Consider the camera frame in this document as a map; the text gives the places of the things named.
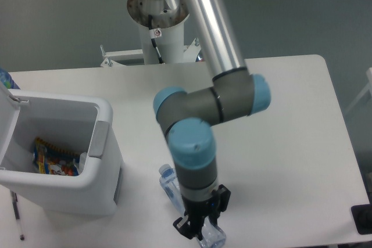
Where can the clear blue plastic bottle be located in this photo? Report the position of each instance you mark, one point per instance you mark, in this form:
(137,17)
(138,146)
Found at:
(213,236)

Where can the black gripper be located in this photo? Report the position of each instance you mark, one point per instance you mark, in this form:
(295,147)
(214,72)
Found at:
(190,225)

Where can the colourful snack wrapper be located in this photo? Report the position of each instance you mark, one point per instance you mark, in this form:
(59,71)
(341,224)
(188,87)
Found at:
(53,160)

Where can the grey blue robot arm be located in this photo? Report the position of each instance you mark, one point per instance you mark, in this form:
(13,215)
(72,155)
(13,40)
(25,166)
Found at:
(186,118)

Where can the black device at table edge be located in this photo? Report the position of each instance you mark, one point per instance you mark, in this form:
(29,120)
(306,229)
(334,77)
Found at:
(362,218)

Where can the black pen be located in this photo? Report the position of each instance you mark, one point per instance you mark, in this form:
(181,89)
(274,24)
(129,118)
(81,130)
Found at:
(17,215)

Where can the white frame at right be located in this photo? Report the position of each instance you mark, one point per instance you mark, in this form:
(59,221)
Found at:
(361,98)

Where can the white plastic trash can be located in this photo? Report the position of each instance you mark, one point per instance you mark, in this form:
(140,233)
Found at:
(81,124)

